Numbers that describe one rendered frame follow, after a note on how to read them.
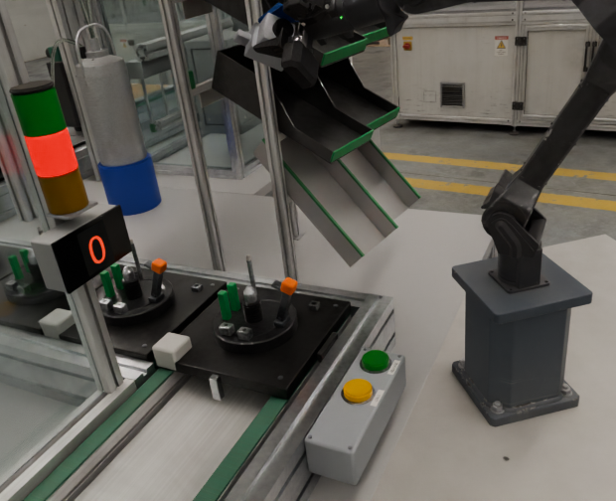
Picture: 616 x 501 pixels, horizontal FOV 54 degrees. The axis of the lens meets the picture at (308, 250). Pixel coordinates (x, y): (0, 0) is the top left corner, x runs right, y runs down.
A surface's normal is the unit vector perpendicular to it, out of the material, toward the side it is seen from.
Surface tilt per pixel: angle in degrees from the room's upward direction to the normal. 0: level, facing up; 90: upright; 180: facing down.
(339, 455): 90
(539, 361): 90
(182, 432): 0
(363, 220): 45
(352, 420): 0
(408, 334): 0
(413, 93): 90
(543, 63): 90
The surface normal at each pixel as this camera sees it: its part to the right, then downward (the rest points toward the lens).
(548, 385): 0.21, 0.43
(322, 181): 0.49, -0.49
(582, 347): -0.11, -0.88
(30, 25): 0.84, 0.17
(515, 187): -0.21, 0.04
